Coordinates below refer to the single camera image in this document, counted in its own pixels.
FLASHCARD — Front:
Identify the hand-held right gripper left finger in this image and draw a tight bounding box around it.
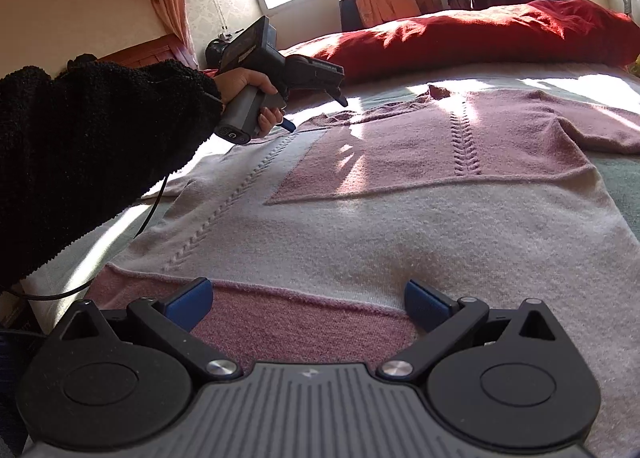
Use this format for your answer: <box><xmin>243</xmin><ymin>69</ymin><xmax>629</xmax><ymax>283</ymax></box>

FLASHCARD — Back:
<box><xmin>59</xmin><ymin>277</ymin><xmax>246</xmax><ymax>381</ymax></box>

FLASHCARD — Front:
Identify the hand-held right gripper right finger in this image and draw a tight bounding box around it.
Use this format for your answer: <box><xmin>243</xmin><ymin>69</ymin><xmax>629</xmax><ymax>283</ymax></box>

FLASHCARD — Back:
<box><xmin>372</xmin><ymin>280</ymin><xmax>573</xmax><ymax>381</ymax></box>

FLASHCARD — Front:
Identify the pink and white sweater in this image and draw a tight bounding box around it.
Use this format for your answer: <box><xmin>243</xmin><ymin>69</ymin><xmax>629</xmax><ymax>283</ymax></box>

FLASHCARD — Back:
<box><xmin>82</xmin><ymin>85</ymin><xmax>640</xmax><ymax>458</ymax></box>

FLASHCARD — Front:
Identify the person's left forearm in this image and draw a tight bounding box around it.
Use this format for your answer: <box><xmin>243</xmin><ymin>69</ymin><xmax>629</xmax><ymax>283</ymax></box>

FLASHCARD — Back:
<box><xmin>0</xmin><ymin>60</ymin><xmax>223</xmax><ymax>291</ymax></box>

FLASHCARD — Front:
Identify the person's left hand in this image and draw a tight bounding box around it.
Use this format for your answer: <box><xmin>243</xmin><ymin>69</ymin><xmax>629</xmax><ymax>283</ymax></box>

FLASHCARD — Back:
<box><xmin>214</xmin><ymin>66</ymin><xmax>289</xmax><ymax>139</ymax></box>

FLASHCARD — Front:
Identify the brown wooden headboard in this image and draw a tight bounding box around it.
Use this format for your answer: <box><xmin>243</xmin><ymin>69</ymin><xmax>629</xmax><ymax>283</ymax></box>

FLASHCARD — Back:
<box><xmin>97</xmin><ymin>32</ymin><xmax>201</xmax><ymax>71</ymax></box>

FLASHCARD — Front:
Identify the orange garment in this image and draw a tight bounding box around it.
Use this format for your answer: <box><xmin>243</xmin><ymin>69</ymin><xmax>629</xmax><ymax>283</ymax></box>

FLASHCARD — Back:
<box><xmin>340</xmin><ymin>0</ymin><xmax>438</xmax><ymax>31</ymax></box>

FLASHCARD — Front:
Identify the red quilt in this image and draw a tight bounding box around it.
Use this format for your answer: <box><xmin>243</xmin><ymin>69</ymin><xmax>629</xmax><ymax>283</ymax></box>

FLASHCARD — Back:
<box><xmin>280</xmin><ymin>0</ymin><xmax>640</xmax><ymax>86</ymax></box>

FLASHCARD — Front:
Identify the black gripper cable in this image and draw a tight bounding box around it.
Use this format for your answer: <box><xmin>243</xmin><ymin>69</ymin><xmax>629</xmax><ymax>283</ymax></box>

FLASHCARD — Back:
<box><xmin>0</xmin><ymin>173</ymin><xmax>171</xmax><ymax>303</ymax></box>

